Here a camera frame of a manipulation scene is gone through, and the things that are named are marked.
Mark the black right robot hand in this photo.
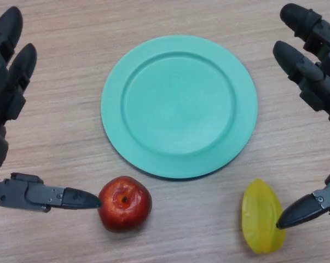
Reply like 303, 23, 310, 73
273, 3, 330, 230

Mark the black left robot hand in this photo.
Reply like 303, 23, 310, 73
0, 5, 102, 213

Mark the red apple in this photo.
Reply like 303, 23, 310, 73
97, 176, 153, 233

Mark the green round plate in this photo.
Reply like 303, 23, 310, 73
100, 34, 259, 180

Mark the yellow starfruit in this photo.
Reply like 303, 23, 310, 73
241, 178, 287, 255

